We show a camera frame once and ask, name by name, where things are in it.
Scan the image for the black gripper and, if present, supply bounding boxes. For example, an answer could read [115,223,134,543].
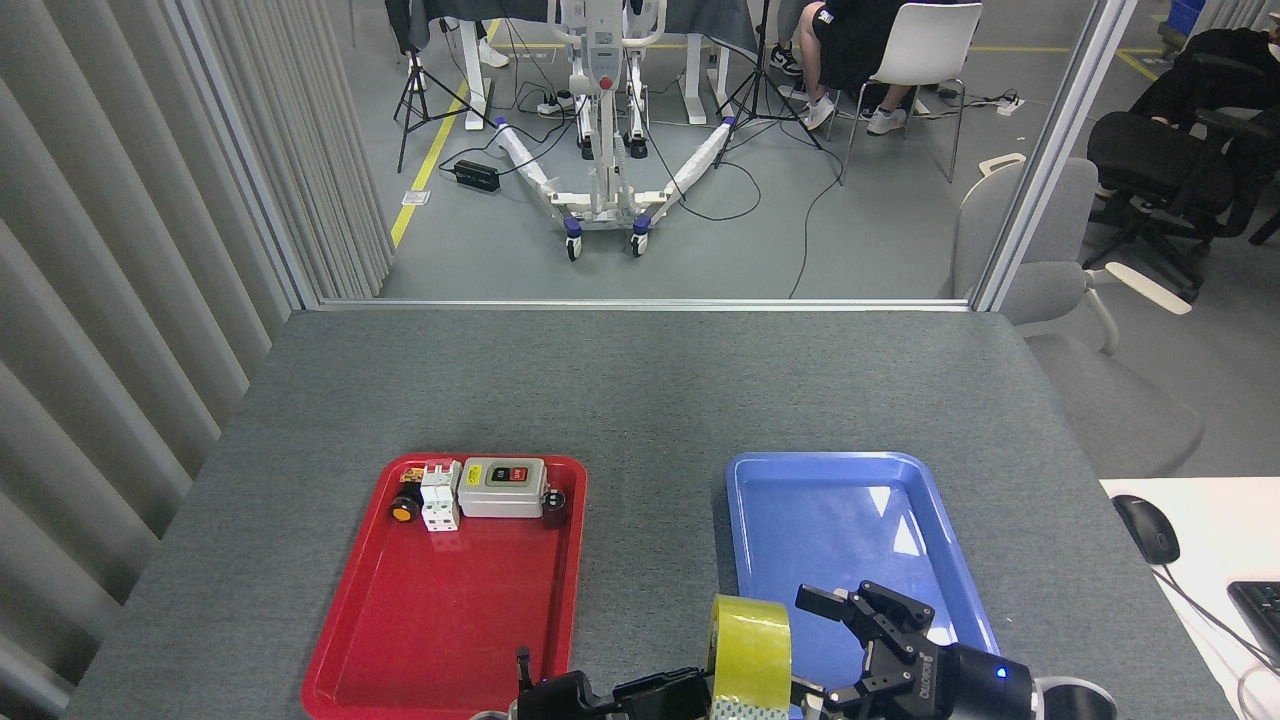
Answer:
[514,667,714,720]
[794,580,1037,720]

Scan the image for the yellow tape roll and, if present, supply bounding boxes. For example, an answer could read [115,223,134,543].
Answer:
[705,595,793,720]

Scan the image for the blue plastic tray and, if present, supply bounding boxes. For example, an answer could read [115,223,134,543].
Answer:
[725,451,1011,719]

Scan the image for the red plastic tray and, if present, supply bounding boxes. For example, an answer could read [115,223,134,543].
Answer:
[302,454,589,720]

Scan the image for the white circuit breaker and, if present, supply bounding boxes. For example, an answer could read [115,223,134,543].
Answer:
[420,460,463,533]

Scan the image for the black computer mouse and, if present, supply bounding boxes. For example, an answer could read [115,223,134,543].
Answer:
[1112,494,1181,566]

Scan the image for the grey office chair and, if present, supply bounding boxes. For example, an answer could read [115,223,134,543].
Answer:
[940,155,1206,479]

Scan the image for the white desk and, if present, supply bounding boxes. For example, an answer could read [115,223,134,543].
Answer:
[1100,477,1280,720]

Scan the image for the black keyboard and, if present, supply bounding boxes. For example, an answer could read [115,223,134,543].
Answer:
[1227,580,1280,669]

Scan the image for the white wheeled stand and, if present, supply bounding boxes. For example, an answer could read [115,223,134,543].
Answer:
[495,0,736,263]

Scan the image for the black office chair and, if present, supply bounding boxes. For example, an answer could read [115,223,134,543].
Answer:
[1085,28,1280,301]

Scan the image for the black tripod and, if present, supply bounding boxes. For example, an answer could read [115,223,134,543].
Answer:
[393,0,501,174]
[713,0,823,169]

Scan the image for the seated person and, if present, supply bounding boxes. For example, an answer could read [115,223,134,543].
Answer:
[1135,25,1280,131]
[768,0,926,136]

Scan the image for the white chair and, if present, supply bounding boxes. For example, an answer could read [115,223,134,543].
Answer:
[840,3,984,186]

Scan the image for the grey vertical blinds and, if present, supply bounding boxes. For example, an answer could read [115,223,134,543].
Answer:
[0,0,396,720]

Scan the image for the blue storage bin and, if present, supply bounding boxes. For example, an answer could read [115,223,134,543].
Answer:
[1165,0,1211,41]

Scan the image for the grey switch box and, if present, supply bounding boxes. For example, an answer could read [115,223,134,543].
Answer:
[457,457,549,519]

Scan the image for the black mouse cable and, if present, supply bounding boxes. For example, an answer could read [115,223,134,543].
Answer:
[1160,563,1280,671]

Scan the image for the silver frame rail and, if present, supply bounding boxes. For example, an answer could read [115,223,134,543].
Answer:
[318,297,976,313]

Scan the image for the black floor cable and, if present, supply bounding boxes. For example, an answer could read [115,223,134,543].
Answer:
[640,120,851,301]

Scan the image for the silver frame post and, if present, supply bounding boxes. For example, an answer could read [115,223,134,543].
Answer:
[970,0,1141,313]

